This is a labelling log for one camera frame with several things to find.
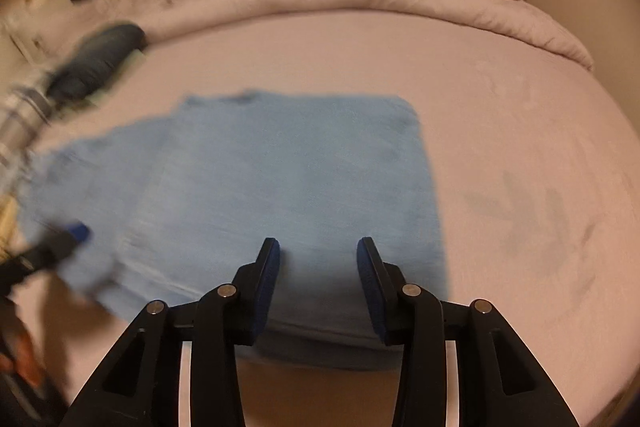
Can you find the bed with pink sheet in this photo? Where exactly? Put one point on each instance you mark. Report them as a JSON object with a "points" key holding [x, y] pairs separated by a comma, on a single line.
{"points": [[525, 157]]}

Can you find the person's left hand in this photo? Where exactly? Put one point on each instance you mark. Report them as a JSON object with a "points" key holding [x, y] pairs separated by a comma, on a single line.
{"points": [[27, 357]]}

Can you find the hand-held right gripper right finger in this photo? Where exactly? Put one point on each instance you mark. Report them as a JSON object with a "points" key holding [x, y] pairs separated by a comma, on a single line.
{"points": [[372, 287]]}

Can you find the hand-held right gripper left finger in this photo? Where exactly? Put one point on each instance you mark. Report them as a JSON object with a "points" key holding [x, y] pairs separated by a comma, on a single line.
{"points": [[262, 287]]}

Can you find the pink duvet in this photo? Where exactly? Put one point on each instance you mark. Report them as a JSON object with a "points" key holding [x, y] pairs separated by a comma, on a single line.
{"points": [[400, 2]]}

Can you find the light blue pants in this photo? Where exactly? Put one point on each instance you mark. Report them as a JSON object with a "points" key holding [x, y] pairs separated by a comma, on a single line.
{"points": [[280, 177]]}

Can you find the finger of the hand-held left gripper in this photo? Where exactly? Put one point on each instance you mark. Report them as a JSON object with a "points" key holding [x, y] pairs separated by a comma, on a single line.
{"points": [[70, 237]]}

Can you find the folded dark jeans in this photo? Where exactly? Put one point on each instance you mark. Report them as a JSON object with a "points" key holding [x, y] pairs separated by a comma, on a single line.
{"points": [[95, 62]]}

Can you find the plaid pillow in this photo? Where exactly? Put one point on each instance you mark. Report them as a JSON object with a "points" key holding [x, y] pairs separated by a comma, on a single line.
{"points": [[20, 127]]}

